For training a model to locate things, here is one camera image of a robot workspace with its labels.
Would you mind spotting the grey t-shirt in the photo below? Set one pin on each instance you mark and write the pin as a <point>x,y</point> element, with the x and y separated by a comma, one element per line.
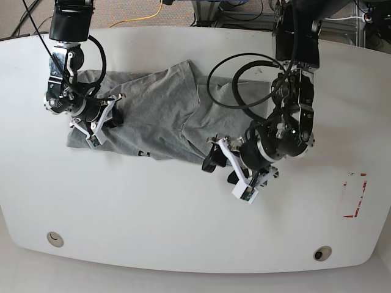
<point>171,114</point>

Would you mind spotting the red tape rectangle marking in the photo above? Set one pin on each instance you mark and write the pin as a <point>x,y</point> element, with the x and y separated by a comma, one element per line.
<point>352,194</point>

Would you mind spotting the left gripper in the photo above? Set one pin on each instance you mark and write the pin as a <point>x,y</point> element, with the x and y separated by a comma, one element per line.
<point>252,159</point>

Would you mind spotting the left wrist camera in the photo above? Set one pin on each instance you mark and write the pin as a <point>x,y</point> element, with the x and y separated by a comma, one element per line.
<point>245,192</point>

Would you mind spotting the table cable grommet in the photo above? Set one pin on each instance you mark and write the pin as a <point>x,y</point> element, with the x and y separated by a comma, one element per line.
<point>322,253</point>
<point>55,239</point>

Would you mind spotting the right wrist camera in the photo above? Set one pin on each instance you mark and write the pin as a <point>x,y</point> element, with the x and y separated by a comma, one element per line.
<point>95,140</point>

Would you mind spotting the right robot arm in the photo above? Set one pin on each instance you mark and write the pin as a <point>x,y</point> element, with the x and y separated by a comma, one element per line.
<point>65,94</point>

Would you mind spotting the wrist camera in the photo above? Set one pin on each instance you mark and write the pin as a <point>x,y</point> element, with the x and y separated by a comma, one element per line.
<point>245,192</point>
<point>95,140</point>

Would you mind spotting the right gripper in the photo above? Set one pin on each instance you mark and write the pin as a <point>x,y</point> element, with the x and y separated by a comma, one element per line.
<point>94,117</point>

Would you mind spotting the aluminium frame stand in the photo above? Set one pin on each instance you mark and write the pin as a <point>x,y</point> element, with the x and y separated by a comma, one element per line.
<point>345,23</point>

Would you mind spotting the left table cable grommet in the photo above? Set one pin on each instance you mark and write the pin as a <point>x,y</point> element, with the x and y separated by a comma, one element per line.
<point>55,239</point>

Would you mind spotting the right table cable grommet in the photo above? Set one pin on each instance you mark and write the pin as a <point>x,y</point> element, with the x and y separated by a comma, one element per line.
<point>322,253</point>

